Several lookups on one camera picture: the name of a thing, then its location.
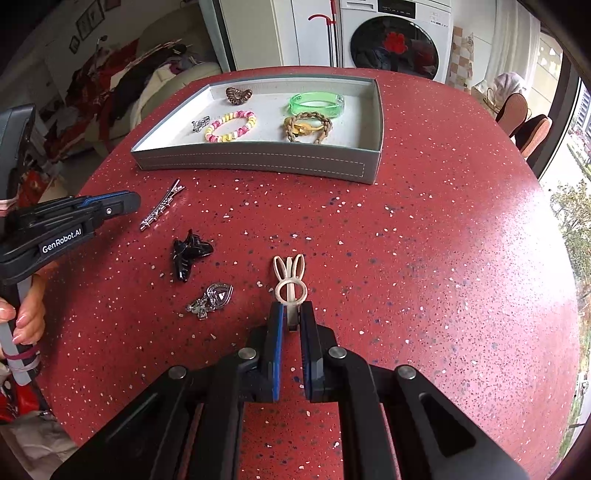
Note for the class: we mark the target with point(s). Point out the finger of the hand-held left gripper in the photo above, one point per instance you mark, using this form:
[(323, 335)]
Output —
[(115, 210), (113, 197)]

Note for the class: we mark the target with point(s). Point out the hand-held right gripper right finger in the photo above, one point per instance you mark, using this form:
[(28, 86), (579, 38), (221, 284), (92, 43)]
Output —
[(307, 355)]

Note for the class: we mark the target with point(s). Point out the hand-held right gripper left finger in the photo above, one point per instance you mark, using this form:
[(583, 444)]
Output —
[(277, 350)]

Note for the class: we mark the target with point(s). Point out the long rhinestone hair clip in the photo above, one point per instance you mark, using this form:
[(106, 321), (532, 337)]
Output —
[(159, 210)]

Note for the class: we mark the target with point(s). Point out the beige bunny hair clip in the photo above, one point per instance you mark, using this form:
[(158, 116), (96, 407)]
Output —
[(291, 301)]

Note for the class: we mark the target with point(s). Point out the small silver brooch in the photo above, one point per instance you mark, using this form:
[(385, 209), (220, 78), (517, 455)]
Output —
[(199, 125)]

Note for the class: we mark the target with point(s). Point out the grey jewelry tray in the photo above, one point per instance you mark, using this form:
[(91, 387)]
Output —
[(277, 161)]

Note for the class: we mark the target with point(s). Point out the green translucent bangle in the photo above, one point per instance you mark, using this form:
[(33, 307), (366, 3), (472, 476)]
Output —
[(314, 110)]

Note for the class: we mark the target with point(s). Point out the person's left hand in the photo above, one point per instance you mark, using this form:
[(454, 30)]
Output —
[(30, 323)]

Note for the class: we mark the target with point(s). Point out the silver heart brooch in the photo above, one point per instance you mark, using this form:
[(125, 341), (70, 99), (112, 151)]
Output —
[(217, 295)]

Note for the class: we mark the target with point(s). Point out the black claw hair clip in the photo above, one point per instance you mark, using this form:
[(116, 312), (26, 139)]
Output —
[(189, 254)]

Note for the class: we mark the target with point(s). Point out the red printed blanket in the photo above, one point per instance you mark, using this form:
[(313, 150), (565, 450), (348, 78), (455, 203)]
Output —
[(87, 92)]

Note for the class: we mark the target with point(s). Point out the pile of clothes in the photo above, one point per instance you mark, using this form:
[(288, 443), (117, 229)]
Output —
[(143, 78)]

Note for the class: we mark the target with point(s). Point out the pale green sofa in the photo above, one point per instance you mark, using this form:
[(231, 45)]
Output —
[(194, 76)]

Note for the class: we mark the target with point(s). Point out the metal club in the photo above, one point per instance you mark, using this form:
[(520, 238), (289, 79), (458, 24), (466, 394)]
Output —
[(100, 44)]

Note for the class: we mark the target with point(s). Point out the white cabinet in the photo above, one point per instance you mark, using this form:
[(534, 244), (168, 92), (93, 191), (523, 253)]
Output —
[(268, 32)]

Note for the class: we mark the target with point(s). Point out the red hooked pole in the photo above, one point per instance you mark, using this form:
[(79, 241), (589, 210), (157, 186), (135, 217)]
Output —
[(333, 32)]

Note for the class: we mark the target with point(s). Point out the brown chair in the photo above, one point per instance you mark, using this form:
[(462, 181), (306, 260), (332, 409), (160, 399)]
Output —
[(512, 113), (535, 134)]

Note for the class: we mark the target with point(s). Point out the white washing machine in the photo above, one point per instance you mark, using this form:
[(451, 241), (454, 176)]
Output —
[(397, 41)]

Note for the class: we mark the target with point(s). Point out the white cloth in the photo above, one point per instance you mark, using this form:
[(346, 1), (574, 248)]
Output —
[(505, 85)]

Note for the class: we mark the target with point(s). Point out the small picture frame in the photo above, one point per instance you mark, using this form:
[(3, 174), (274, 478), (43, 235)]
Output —
[(74, 43)]

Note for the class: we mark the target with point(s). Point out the tall picture frame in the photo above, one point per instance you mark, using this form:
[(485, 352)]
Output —
[(83, 26), (95, 14)]

